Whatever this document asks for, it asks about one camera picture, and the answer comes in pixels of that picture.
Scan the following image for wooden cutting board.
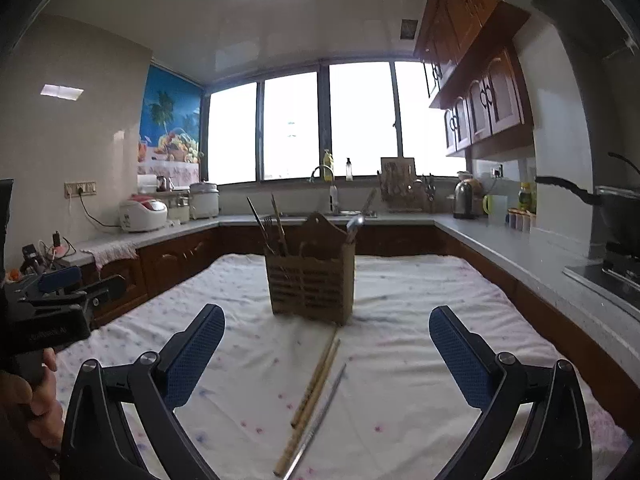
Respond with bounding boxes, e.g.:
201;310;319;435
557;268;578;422
379;156;417;211

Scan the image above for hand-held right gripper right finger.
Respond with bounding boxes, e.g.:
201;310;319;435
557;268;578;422
428;305;594;480

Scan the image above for curved kitchen faucet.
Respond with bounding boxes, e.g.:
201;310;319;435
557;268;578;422
309;164;341;215

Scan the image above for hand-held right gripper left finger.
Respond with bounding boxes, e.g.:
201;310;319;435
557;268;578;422
60;303;226;480

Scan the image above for green plastic cup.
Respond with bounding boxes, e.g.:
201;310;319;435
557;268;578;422
482;193;509;225

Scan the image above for speckled white tablecloth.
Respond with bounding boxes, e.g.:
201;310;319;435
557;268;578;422
55;252;632;480

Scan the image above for brown wooden upper cabinets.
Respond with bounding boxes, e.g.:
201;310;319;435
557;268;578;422
413;0;536;161

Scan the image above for white pink rice cooker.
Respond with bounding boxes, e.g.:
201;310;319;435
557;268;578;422
118;194;169;234

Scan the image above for wooden utensil holder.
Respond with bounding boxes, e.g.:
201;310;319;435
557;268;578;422
263;211;357;328

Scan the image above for kitchen tool rack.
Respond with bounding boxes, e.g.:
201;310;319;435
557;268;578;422
417;173;439;214

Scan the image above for row of seasoning jars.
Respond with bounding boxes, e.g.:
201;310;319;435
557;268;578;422
507;207;532;234

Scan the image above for dark wooden chopstick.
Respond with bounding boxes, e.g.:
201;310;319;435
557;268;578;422
246;196;275;256

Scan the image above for floral cloth towel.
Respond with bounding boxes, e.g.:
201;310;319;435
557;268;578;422
79;240;140;270

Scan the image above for black power cable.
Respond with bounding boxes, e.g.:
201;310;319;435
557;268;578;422
70;195;124;231

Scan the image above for metal chopstick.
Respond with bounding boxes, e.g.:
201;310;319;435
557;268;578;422
284;363;348;480

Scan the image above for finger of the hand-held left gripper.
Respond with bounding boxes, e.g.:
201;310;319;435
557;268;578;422
15;265;83;302
22;274;127;317

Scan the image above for person's left hand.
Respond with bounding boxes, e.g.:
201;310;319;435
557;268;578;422
0;347;67;457

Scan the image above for steel electric kettle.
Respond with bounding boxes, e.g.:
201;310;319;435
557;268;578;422
452;172;484;220

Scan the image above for black wok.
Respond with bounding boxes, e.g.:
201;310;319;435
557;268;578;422
534;152;640;257

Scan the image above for tangle of chargers and cables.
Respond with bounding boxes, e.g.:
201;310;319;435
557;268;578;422
6;230;77;281

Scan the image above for gas stove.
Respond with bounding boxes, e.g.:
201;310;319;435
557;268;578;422
563;254;640;307

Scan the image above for kitchen window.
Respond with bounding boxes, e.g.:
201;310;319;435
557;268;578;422
200;60;469;186

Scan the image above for steel kitchen sink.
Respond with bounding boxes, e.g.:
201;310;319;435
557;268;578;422
270;209;379;219

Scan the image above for tropical fruit wall poster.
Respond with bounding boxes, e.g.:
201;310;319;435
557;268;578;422
137;63;205;177

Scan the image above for white pot appliance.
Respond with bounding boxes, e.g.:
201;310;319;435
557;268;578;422
188;181;221;220

